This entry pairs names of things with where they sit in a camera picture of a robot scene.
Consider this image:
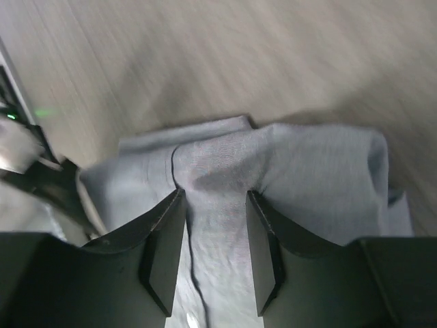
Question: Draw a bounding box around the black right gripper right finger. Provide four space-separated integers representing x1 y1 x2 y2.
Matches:
246 191 436 327

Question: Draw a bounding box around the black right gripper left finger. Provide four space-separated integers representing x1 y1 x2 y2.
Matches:
1 189 186 327

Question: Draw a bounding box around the grey long sleeve shirt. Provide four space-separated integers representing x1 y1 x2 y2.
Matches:
74 116 413 327

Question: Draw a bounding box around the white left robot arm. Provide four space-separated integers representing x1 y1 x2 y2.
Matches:
1 98 98 235

